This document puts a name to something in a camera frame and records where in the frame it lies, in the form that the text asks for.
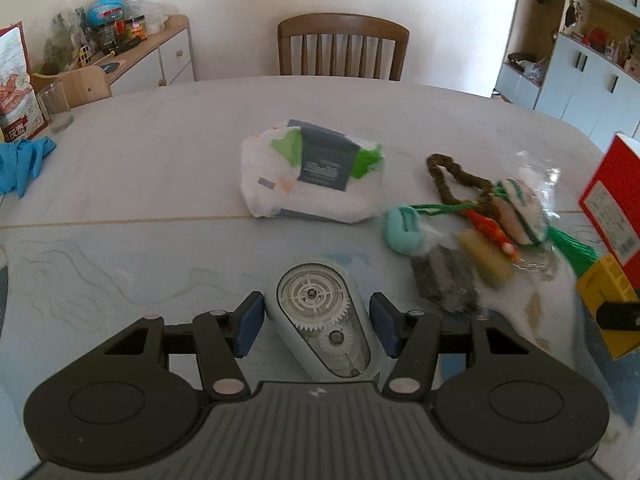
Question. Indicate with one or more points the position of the orange label jar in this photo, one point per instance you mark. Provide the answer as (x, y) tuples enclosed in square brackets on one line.
[(135, 30)]

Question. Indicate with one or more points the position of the red and white cardboard box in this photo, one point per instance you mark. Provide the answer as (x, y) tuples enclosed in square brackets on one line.
[(615, 195)]

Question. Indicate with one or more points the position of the light blue correction tape dispenser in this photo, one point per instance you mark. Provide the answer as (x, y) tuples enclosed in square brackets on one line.
[(312, 300)]

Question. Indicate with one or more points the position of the beige rectangular block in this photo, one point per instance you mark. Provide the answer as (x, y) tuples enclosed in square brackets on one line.
[(487, 260)]

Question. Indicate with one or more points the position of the blue snack bag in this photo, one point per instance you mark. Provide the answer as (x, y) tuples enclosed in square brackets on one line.
[(105, 10)]

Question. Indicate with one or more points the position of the white wet wipes pack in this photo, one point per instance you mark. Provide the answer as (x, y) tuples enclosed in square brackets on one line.
[(280, 185)]

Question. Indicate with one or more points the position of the colourful puzzle cube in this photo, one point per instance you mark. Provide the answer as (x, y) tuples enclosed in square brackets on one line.
[(85, 56)]

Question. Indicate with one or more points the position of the clear drinking glass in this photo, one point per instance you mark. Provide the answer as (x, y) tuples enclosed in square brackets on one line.
[(55, 110)]

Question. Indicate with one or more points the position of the light wooden chair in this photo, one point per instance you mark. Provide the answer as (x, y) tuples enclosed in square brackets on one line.
[(85, 85)]

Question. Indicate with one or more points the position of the light blue wall cabinet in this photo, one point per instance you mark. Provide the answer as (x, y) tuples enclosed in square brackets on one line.
[(600, 90)]

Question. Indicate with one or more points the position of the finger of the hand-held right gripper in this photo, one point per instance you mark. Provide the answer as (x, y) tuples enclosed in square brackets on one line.
[(620, 315)]

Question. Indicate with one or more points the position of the brown slatted wooden chair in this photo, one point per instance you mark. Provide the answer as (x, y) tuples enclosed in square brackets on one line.
[(345, 25)]

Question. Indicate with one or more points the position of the blue rubber gloves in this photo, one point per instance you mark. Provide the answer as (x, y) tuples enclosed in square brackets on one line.
[(25, 160)]

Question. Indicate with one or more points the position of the clear plastic wrapper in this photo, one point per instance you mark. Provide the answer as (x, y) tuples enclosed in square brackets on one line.
[(540, 170)]

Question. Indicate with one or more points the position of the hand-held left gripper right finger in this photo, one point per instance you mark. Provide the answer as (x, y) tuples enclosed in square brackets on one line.
[(385, 325)]

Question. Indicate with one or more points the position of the grey fluffy item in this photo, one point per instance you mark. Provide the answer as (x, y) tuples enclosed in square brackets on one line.
[(442, 275)]

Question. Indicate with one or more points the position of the dark glass jar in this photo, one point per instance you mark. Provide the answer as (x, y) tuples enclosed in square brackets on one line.
[(106, 37)]

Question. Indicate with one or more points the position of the orange small figure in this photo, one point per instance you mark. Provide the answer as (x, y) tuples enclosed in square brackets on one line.
[(492, 230)]

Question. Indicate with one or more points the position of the white wooden sideboard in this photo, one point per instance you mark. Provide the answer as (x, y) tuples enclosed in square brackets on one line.
[(175, 55)]

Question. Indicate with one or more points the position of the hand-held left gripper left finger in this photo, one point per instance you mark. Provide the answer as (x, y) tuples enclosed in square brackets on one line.
[(250, 322)]

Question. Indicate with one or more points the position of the small yellow box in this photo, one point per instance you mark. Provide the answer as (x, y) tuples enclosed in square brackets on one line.
[(600, 285)]

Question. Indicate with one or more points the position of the green white cat plush pendant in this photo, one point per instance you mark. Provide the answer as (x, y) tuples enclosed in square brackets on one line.
[(520, 210)]

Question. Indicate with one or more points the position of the red white printed bag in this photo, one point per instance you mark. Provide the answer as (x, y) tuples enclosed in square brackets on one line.
[(15, 85)]

